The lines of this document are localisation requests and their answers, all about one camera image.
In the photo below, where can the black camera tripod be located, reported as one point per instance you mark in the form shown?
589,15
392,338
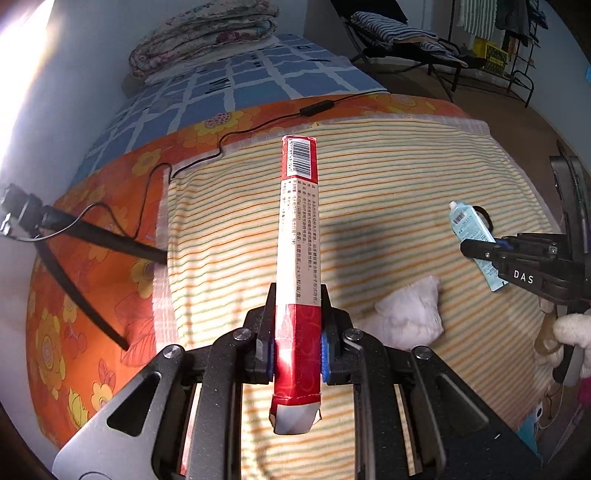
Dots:
69,244

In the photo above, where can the yellow box on rack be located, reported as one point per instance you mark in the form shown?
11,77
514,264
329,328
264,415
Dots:
495,59

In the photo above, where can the striped yellow green blanket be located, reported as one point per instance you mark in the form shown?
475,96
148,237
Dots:
386,184

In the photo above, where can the orange floral bed sheet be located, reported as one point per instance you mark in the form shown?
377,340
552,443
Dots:
72,367

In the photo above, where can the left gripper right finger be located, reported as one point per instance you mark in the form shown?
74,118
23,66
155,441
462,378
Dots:
334,325

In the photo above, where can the dark hanging garment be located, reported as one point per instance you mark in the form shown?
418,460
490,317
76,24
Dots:
512,16

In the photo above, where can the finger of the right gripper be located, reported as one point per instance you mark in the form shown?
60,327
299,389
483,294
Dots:
507,243
484,253

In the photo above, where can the white ring light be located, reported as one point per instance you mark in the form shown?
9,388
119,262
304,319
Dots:
24,39

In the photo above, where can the small teal tube packet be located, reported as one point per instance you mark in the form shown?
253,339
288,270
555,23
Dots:
467,224

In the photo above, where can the striped towel on rack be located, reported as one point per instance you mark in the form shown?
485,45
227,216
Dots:
477,17

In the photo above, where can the black folding chair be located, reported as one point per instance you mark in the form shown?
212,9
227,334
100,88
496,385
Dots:
380,29

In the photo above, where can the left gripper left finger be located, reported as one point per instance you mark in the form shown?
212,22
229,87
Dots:
263,368

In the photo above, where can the black metal clothes rack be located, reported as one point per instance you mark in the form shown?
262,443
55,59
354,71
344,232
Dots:
517,80

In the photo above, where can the folded floral quilt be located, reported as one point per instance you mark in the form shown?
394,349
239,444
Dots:
202,30

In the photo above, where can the blue checkered bed sheet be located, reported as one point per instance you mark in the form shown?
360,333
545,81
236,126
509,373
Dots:
291,69

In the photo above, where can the red long cardboard box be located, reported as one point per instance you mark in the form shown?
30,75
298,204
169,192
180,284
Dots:
297,376

